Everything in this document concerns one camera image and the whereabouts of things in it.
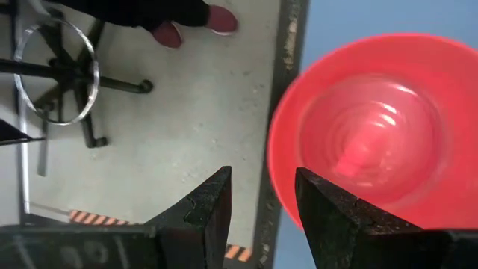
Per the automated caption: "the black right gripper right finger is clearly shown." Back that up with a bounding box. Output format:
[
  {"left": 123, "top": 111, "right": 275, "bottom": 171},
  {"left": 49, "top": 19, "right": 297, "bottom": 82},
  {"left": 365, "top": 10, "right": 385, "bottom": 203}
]
[{"left": 294, "top": 167, "right": 478, "bottom": 269}]

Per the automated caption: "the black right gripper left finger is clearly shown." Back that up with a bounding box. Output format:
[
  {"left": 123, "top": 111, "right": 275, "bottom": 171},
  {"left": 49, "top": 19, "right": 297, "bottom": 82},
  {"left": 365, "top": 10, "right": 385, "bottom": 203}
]
[{"left": 0, "top": 165, "right": 233, "bottom": 269}]

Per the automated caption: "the red plastic bowl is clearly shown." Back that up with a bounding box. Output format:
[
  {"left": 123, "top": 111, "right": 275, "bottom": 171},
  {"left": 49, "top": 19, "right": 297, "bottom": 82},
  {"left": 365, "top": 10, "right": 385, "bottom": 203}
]
[{"left": 267, "top": 32, "right": 478, "bottom": 231}]

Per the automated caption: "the orange black hazard tape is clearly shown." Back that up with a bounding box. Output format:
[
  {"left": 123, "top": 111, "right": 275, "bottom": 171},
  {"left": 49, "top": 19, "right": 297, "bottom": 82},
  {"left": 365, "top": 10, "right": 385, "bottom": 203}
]
[
  {"left": 223, "top": 243, "right": 253, "bottom": 264},
  {"left": 68, "top": 208, "right": 130, "bottom": 227}
]

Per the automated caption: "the person's red shoe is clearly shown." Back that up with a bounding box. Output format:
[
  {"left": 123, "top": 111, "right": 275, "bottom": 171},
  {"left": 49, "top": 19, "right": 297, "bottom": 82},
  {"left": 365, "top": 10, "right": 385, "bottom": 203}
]
[
  {"left": 205, "top": 4, "right": 240, "bottom": 37},
  {"left": 150, "top": 20, "right": 184, "bottom": 50}
]

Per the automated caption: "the person's leg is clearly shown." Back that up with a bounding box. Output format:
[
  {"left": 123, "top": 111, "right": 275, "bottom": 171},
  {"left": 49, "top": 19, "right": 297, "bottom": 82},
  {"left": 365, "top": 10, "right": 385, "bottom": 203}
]
[{"left": 55, "top": 0, "right": 211, "bottom": 31}]

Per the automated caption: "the black stool base with ring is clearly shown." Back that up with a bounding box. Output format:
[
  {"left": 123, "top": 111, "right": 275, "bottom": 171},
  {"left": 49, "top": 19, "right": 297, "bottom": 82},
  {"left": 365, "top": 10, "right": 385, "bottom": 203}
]
[{"left": 0, "top": 16, "right": 155, "bottom": 149}]

